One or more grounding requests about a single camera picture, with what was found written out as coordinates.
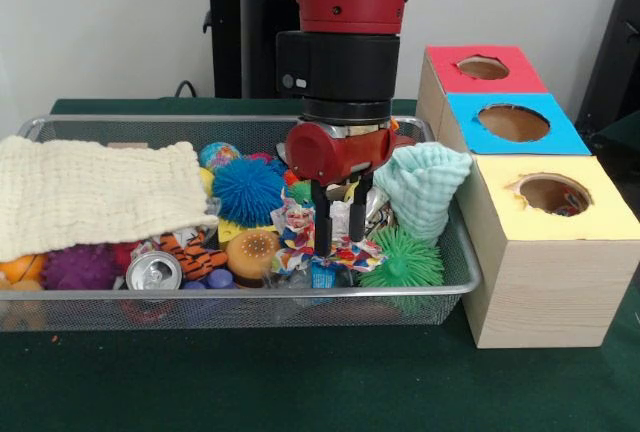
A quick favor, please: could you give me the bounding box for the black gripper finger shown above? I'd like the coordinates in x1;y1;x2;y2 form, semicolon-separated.
309;181;333;257
349;171;374;243

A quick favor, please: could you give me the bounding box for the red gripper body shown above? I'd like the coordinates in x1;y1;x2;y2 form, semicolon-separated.
285;121;397;186

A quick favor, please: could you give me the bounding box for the colourful printed paper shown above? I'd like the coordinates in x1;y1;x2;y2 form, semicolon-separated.
553;187;590;217
269;189;389;273

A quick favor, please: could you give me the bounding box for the light blue muslin cloth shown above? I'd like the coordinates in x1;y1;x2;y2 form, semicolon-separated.
373;144;474;246

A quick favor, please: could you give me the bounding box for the cream muslin cloth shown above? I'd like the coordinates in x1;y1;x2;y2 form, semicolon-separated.
0;134;220;263

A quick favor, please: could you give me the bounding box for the wooden box with three holes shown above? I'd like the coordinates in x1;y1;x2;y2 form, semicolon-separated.
416;44;640;350

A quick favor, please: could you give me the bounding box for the green spiky ball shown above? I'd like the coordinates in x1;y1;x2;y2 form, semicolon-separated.
357;225;445;289

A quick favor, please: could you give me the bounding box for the toy burger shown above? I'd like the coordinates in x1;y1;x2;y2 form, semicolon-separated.
224;229;282;288

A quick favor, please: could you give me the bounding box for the large blue spiky ball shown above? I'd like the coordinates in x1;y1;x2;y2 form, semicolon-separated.
212;155;290;228

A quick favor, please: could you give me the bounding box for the globe print ball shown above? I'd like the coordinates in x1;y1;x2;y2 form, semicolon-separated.
198;141;244;171

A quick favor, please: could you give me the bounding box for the tiger plush toy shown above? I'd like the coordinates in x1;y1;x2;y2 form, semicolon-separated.
158;229;230;281

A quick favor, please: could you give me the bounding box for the silver drink can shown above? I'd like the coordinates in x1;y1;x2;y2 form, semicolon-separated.
125;250;184;292

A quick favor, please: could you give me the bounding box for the purple knobbly ball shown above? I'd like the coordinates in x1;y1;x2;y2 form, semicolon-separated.
40;243;121;292

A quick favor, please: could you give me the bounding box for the green covered side table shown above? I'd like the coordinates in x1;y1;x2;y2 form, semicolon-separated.
594;111;640;193

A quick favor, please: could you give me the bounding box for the wire mesh bin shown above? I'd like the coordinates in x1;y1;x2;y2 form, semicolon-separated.
0;114;483;332

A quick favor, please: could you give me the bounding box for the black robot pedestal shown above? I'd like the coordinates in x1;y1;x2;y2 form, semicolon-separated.
202;0;304;100

